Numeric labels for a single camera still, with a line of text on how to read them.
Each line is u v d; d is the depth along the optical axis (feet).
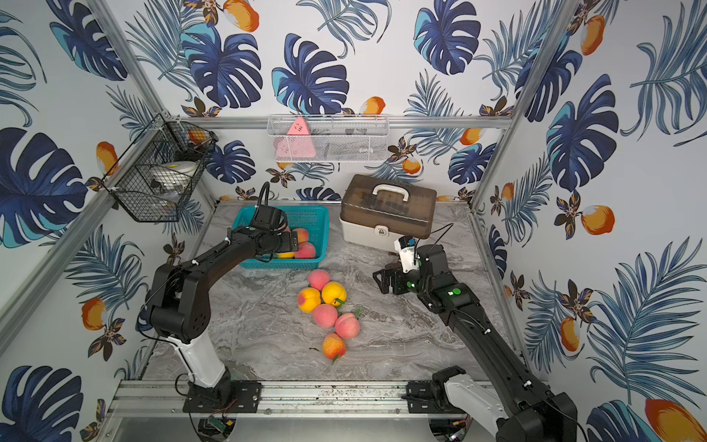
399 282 2.22
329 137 3.05
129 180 2.47
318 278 3.02
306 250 3.20
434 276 1.90
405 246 2.25
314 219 3.51
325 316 2.73
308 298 2.82
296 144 2.95
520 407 1.28
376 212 3.03
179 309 1.60
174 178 2.64
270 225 2.47
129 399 2.52
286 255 3.13
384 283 2.26
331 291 2.91
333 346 2.56
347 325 2.68
